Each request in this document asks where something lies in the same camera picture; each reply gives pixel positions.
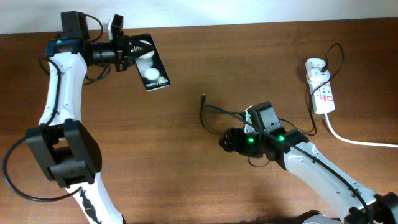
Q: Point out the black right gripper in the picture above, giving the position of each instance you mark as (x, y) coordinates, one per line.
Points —
(234, 141)

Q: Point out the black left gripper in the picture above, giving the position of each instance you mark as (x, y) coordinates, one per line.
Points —
(125, 46)

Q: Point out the black Samsung smartphone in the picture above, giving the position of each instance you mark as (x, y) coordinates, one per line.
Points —
(151, 69)

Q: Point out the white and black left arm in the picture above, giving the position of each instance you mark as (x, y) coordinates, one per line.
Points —
(65, 150)

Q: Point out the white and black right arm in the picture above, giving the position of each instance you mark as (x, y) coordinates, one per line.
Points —
(265, 136)

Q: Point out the white USB charger plug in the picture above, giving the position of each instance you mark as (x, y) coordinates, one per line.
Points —
(317, 76)

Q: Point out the white power strip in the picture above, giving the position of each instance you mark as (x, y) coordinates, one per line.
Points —
(321, 93)

